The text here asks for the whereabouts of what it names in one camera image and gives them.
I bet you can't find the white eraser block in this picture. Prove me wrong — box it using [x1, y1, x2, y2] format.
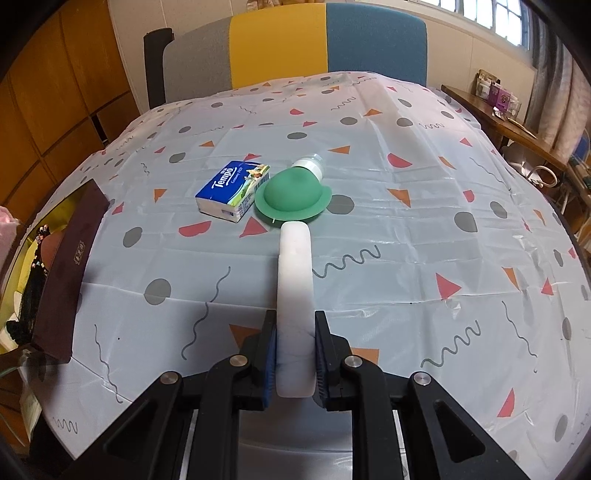
[276, 221, 315, 398]

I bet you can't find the black beaded hair ties bundle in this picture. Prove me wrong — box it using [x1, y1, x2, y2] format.
[6, 224, 52, 345]

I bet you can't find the patterned white tablecloth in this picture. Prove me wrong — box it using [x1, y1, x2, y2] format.
[31, 72, 590, 479]

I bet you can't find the blue tissue pack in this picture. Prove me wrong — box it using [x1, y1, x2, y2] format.
[195, 160, 270, 223]

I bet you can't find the green felt hat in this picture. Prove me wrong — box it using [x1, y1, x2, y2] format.
[254, 166, 332, 222]

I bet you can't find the small white bottle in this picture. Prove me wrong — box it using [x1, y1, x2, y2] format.
[293, 154, 324, 182]

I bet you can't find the pink knitted sock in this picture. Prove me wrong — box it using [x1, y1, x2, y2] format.
[0, 206, 21, 279]

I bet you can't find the wooden side table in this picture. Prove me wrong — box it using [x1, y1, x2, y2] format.
[441, 85, 566, 172]

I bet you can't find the purple box on side table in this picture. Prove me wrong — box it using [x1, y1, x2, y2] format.
[488, 83, 519, 113]

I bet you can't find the grey yellow blue chair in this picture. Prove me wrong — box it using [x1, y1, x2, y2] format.
[143, 3, 428, 108]

